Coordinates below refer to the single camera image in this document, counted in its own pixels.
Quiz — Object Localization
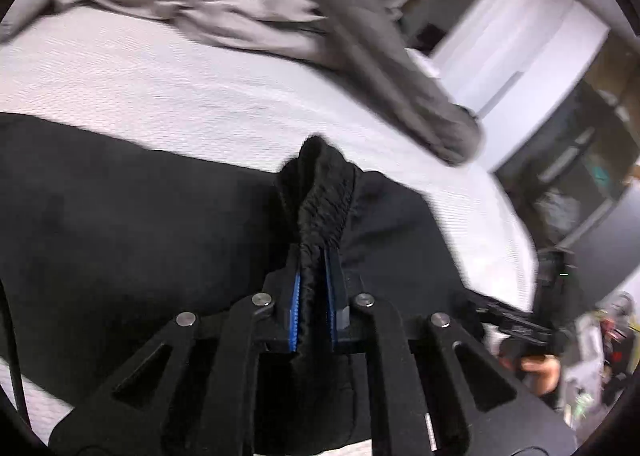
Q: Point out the black pants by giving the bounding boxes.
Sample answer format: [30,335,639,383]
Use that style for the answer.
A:
[1,114,469,455]

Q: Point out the person's right hand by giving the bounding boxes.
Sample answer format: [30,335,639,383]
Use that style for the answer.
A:
[498,354,562,410]

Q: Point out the white wardrobe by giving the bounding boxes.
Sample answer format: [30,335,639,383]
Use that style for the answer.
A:
[319,0,616,174]

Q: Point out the grey crumpled duvet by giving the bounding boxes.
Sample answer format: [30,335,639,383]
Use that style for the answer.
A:
[1,0,483,166]

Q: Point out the white honeycomb pattern mattress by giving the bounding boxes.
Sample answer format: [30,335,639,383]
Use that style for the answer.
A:
[0,3,539,456]

